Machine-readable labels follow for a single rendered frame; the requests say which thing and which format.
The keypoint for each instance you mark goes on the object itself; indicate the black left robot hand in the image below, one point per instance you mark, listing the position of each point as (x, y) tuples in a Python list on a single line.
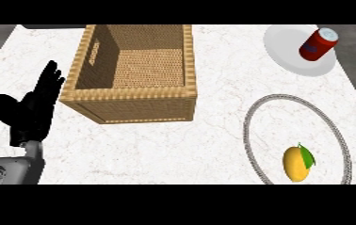
[(36, 103)]

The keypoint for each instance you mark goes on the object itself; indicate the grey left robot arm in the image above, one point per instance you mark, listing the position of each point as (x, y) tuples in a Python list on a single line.
[(21, 167)]

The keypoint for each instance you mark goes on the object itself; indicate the wicker basket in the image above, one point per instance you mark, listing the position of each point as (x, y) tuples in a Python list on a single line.
[(139, 75)]

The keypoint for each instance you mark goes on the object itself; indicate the white round placemat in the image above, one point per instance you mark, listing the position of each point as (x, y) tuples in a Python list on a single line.
[(296, 125)]

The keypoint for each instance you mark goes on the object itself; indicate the yellow lemon with leaf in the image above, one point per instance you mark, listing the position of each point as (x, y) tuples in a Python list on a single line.
[(297, 163)]

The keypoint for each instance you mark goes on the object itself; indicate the white plate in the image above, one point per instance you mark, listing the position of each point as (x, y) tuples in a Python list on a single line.
[(290, 50)]

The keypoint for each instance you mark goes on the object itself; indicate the red can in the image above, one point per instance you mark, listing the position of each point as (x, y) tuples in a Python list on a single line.
[(318, 44)]

